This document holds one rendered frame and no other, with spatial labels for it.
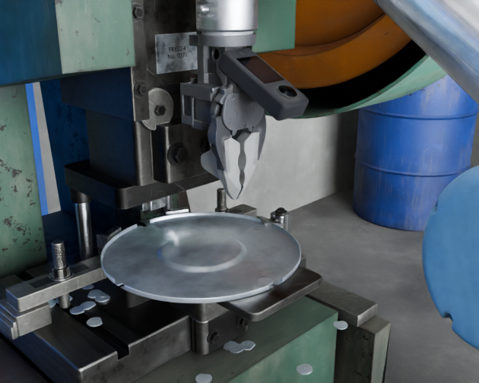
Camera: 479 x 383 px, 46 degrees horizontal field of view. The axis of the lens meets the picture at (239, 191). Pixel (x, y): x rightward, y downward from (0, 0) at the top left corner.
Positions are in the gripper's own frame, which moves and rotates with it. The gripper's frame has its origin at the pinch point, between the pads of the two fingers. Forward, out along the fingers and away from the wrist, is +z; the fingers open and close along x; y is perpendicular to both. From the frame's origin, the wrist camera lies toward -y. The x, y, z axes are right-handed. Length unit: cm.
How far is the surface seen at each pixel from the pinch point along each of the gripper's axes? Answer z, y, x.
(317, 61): -12.8, 13.2, -33.0
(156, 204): 6.4, 17.8, 0.4
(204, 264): 10.7, 3.3, 3.4
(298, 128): 44, 135, -180
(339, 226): 90, 104, -177
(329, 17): -20.3, 13.6, -36.5
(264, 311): 11.8, -9.5, 5.3
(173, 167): -2.2, 8.9, 3.7
